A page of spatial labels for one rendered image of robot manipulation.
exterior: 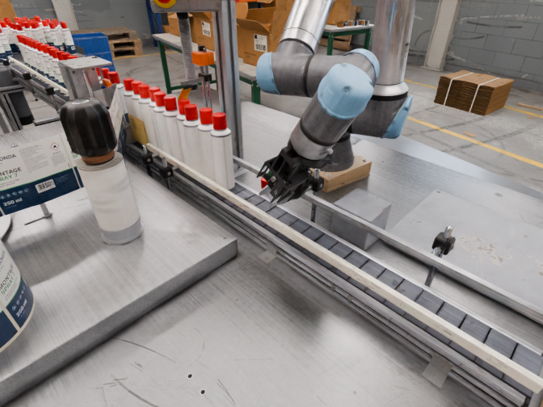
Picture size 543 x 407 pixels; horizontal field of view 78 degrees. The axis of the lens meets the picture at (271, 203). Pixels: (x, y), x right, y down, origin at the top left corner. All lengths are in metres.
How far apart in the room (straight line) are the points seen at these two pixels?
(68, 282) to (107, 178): 0.21
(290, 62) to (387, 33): 0.31
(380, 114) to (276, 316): 0.56
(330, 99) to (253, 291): 0.40
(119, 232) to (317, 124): 0.47
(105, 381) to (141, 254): 0.24
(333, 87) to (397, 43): 0.41
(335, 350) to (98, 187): 0.53
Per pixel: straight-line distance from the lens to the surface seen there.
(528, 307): 0.64
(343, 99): 0.51
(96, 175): 0.71
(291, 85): 0.65
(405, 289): 0.69
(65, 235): 0.89
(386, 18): 0.89
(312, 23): 0.72
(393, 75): 0.91
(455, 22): 6.61
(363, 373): 0.63
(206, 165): 0.92
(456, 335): 0.62
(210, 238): 0.76
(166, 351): 0.65
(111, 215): 0.76
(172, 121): 1.00
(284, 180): 0.64
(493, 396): 0.66
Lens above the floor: 1.37
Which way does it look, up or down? 35 degrees down
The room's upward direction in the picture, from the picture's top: straight up
